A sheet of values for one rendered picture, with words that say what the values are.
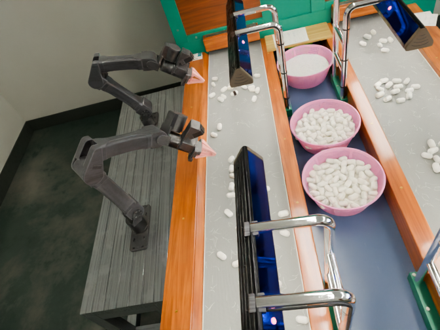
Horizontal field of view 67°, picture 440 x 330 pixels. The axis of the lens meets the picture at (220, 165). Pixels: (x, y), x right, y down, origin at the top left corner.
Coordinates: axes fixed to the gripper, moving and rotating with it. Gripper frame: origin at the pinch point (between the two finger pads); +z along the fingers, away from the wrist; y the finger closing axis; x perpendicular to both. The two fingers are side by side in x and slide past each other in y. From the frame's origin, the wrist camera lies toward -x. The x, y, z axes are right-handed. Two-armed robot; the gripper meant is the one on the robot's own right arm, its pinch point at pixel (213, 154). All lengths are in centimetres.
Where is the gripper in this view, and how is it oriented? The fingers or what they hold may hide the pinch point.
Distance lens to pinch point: 126.7
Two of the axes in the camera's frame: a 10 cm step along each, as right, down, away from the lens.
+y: -0.1, -7.5, 6.6
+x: -4.6, 5.9, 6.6
